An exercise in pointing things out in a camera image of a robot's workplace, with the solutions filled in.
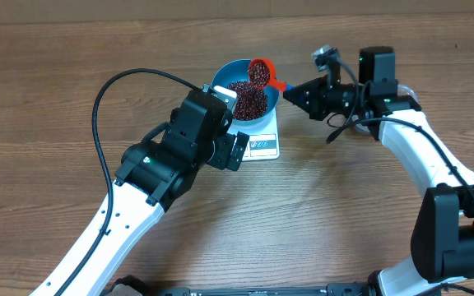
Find teal plastic bowl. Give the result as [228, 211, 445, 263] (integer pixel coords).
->
[211, 59, 280, 126]

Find white digital kitchen scale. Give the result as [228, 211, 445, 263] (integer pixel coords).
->
[229, 109, 281, 162]

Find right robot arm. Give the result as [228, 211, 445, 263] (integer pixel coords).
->
[283, 46, 474, 295]

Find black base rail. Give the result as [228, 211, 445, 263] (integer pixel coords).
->
[99, 275, 381, 296]

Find orange measuring scoop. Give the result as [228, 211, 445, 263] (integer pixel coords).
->
[248, 58, 293, 92]

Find clear plastic food container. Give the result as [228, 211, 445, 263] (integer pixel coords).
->
[353, 82, 421, 121]

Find red adzuki beans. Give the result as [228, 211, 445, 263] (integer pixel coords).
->
[227, 80, 268, 121]

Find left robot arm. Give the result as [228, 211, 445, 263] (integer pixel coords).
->
[33, 86, 249, 295]

